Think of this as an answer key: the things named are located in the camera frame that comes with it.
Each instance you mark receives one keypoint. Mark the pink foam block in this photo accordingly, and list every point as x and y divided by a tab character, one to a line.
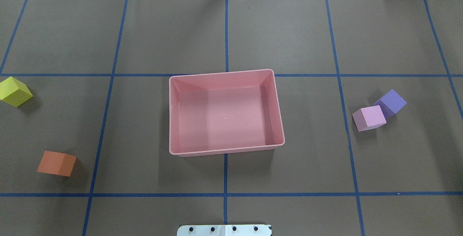
369	118

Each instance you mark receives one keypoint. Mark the purple foam block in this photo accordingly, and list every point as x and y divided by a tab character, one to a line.
390	103

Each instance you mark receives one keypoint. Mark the orange foam block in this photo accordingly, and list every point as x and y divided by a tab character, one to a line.
55	163

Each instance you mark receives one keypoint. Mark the yellow foam block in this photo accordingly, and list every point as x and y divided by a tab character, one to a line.
14	92

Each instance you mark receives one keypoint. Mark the pink plastic bin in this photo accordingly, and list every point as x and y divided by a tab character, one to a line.
222	113

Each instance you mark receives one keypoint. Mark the white mounting plate with bolts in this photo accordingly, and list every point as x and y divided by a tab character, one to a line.
226	230

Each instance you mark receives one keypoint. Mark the brown paper table cover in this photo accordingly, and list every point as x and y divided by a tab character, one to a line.
99	72

